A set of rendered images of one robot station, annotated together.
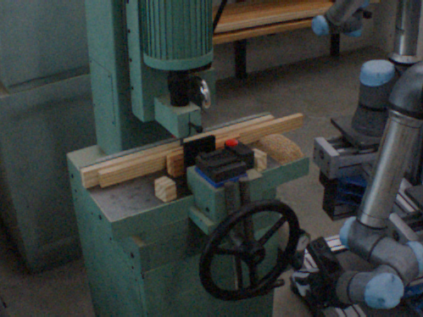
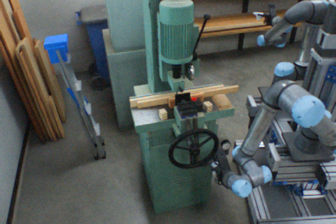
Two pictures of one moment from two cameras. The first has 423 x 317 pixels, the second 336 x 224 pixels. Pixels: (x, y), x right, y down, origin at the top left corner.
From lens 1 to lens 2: 0.33 m
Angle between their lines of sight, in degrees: 16
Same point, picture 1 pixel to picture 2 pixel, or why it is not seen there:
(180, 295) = (166, 159)
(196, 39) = (182, 51)
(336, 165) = (254, 110)
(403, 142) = (266, 119)
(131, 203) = (147, 118)
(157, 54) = (165, 55)
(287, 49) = not seen: hidden behind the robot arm
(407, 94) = (270, 96)
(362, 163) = not seen: hidden behind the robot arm
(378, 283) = (237, 184)
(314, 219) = not seen: hidden behind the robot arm
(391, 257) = (251, 171)
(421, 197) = (288, 139)
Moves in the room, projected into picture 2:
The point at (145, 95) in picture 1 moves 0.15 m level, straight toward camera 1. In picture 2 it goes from (163, 70) to (158, 83)
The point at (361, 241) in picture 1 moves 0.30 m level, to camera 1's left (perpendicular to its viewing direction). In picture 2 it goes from (240, 159) to (179, 148)
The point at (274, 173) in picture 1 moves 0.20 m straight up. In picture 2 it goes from (215, 113) to (218, 84)
